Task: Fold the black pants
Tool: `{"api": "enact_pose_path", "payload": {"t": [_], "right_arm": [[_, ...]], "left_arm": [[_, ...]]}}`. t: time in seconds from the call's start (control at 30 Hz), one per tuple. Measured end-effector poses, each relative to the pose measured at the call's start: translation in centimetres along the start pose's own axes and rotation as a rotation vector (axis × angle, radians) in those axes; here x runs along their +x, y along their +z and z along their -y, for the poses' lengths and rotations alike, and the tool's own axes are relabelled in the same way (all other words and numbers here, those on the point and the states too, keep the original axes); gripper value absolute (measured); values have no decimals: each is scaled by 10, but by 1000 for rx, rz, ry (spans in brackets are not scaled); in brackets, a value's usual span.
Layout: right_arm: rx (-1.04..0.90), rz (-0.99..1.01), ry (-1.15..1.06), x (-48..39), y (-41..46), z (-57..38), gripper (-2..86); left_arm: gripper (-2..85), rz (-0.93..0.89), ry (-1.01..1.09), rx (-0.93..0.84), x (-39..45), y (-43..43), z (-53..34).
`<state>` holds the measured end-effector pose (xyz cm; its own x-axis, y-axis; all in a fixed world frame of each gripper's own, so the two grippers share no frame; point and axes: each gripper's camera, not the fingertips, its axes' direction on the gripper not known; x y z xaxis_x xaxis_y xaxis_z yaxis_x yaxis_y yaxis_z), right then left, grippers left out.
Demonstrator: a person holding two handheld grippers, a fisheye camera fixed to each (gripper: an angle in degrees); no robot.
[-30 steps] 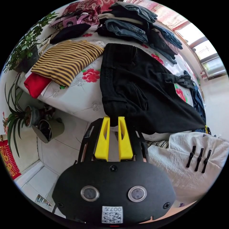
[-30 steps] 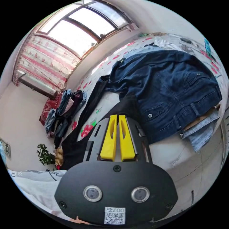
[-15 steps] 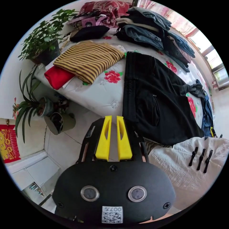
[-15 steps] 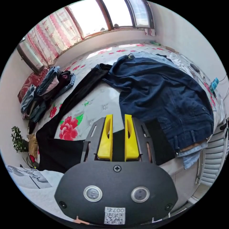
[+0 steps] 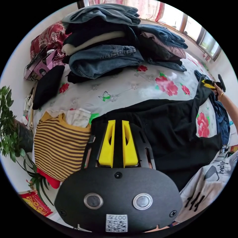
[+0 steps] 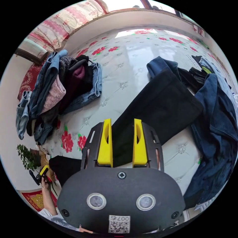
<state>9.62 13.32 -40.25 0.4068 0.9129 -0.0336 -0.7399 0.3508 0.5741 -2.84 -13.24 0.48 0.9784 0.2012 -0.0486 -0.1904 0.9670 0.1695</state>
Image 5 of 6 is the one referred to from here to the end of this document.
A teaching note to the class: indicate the window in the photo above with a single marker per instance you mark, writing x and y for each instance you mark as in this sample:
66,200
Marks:
197,29

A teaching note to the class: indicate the person's right hand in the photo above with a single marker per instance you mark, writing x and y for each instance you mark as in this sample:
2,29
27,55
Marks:
219,92

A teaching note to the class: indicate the green potted plant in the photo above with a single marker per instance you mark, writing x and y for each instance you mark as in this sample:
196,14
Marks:
11,130

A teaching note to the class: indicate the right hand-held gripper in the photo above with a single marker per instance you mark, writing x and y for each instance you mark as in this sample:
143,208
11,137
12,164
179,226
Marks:
216,84

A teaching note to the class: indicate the red patterned pillow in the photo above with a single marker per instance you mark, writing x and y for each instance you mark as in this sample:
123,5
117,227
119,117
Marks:
48,39

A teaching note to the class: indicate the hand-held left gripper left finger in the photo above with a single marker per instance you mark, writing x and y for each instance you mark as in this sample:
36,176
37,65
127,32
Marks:
106,148

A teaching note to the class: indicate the yellow striped sweater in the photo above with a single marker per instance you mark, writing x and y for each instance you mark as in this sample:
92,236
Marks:
59,145

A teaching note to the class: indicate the black pants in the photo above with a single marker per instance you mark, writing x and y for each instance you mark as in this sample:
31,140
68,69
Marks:
167,130

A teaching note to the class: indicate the white cloth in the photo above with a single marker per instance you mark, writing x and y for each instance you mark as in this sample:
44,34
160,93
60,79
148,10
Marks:
78,118

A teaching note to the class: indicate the black garment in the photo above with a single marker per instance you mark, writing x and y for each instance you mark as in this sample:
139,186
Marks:
47,87

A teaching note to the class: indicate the person's right forearm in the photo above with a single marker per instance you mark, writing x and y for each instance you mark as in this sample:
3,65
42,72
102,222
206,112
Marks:
229,107

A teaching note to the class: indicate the red and yellow mat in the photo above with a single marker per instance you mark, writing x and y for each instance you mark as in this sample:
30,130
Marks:
35,204

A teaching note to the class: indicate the purple carton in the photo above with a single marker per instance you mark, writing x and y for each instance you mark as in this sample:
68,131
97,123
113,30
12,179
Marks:
40,67

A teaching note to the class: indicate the person's body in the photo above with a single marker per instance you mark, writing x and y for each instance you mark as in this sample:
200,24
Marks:
204,184

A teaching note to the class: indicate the pink curtain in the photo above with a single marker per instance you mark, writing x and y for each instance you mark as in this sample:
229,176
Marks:
130,7

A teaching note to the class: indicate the blue denim garment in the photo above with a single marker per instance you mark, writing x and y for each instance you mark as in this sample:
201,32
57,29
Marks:
222,115

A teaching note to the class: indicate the pile of clothes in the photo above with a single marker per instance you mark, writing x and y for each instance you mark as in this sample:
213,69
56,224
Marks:
104,46

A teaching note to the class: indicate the red garment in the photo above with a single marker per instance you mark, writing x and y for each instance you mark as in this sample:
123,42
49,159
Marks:
48,179

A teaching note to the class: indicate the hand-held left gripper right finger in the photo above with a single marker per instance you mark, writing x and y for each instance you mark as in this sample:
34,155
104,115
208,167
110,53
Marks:
130,148

